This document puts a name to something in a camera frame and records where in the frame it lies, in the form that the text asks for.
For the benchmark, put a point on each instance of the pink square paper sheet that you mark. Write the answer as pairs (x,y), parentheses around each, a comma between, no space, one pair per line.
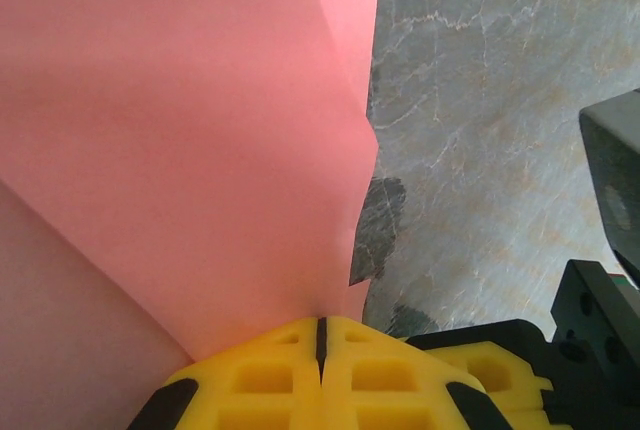
(175,125)

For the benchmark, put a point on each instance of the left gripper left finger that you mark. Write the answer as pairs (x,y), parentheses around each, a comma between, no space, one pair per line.
(260,390)

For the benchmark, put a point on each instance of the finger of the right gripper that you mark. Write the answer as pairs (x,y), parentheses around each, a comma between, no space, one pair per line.
(500,370)

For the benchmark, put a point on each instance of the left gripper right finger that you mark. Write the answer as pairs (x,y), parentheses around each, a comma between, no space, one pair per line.
(380,390)

